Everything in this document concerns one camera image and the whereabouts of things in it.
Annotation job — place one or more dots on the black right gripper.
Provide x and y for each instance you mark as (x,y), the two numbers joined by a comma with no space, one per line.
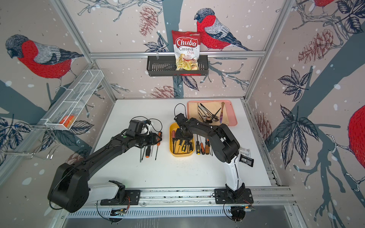
(177,137)

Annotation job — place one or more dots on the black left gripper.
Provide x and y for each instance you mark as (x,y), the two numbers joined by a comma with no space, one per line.
(153,138)

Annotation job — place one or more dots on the pink handled screwdriver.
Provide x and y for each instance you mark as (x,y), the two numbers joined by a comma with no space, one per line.
(173,141)

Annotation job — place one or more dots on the black orange-tipped screwdriver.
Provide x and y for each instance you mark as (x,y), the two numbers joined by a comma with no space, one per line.
(148,152)

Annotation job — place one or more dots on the black yellow screwdriver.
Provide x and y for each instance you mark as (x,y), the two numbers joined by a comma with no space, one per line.
(198,147)

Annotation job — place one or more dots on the slim orange black screwdriver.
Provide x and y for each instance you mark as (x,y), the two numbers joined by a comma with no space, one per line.
(202,146)

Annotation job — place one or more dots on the large orange black screwdriver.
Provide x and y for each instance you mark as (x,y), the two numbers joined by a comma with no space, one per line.
(158,143)

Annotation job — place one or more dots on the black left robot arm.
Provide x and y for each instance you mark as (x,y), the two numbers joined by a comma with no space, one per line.
(69,188)

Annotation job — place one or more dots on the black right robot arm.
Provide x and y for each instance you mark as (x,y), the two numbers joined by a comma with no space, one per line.
(225,146)

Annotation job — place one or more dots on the yellow plastic storage box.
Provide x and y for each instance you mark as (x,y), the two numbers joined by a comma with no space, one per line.
(179,147)

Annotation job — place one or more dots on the black spoon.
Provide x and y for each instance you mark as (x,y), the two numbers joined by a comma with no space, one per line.
(202,115)

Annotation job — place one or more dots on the beige cloth on tray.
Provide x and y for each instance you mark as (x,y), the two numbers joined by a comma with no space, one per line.
(212,113)

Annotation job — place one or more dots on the pink plastic tray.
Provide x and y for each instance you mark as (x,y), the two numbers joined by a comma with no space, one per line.
(212,113)

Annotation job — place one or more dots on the orange item in shelf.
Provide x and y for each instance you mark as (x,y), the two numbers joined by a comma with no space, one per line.
(67,121)

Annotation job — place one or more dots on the Chuba cassava chips bag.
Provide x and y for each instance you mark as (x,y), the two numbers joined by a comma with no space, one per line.
(187,49)

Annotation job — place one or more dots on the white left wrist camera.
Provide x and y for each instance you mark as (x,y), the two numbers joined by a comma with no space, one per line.
(146,128)

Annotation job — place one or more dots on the purple handled knife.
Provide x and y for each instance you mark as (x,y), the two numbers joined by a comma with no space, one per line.
(222,111)

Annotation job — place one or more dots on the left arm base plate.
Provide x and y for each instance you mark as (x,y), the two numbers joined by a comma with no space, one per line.
(123,197)

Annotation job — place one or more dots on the black wire wall basket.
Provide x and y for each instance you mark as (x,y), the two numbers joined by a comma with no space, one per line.
(164,66)

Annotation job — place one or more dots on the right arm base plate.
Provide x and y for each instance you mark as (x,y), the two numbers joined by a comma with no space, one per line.
(223,196)

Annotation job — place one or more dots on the white wire mesh shelf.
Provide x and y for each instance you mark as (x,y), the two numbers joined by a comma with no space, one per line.
(76,98)

